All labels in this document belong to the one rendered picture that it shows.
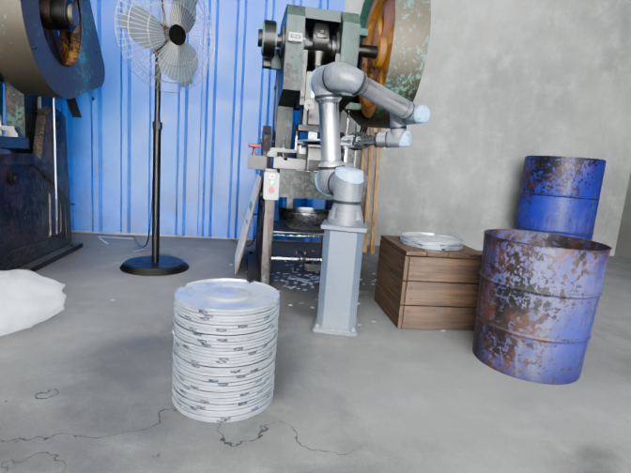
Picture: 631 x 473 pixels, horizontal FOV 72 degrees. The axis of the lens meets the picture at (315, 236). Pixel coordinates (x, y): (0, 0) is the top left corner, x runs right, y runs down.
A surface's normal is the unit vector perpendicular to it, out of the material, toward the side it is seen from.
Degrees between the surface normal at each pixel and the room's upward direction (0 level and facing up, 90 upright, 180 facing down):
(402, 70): 113
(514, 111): 90
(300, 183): 90
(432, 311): 90
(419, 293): 90
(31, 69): 143
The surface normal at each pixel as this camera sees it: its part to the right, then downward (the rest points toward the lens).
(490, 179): 0.17, 0.18
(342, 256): -0.11, 0.16
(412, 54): 0.14, 0.40
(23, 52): 0.06, 0.74
